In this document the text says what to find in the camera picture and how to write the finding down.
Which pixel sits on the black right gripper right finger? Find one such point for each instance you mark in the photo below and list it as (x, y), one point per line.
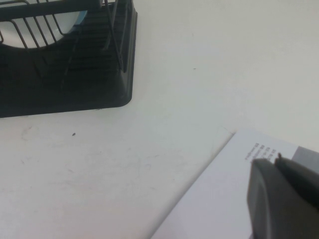
(301, 179)

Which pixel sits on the white printed paper sheet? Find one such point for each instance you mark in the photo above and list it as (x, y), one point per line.
(211, 199)

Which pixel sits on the white plate with blue rim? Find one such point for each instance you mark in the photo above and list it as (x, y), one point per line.
(7, 35)

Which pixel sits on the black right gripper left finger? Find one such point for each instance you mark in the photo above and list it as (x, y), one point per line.
(274, 206)

